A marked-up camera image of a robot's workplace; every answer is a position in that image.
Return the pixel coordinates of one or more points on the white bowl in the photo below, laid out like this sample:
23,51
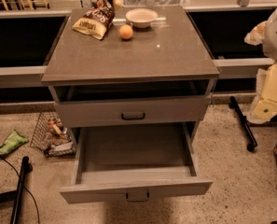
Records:
141,17

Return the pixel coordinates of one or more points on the green snack bag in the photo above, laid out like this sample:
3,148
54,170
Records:
12,142

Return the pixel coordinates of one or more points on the brown chip bag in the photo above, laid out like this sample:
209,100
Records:
98,19

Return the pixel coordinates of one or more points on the orange fruit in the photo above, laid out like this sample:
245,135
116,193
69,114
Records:
125,32

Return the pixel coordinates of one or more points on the grey top drawer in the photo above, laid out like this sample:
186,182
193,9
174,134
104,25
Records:
132,111

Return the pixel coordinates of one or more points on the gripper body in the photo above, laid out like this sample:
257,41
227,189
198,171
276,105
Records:
276,37

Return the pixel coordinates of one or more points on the black stand leg left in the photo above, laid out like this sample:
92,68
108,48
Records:
16,195

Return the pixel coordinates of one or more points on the black stand leg right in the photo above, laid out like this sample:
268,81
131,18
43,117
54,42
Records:
252,144

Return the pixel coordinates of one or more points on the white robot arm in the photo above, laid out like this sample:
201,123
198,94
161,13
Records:
265,34

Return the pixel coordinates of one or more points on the grey drawer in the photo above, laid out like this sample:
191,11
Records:
135,163
132,111

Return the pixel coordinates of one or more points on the grey drawer cabinet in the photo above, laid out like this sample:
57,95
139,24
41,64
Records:
166,59

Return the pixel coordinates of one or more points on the wire basket with items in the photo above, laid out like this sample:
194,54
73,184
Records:
51,138

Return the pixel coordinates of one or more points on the black stand leg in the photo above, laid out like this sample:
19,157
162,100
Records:
16,195
252,144

